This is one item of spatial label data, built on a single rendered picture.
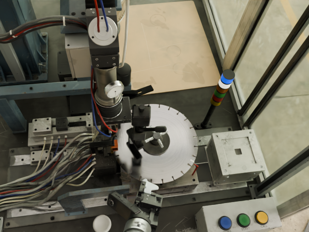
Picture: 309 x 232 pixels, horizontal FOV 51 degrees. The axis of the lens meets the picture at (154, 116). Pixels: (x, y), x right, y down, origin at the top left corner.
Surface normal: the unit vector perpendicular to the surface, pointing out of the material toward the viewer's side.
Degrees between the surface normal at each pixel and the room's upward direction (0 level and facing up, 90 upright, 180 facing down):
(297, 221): 0
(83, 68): 90
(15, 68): 90
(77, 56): 90
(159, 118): 0
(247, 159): 0
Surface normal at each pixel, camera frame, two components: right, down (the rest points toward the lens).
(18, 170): 0.08, -0.48
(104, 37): 0.16, 0.29
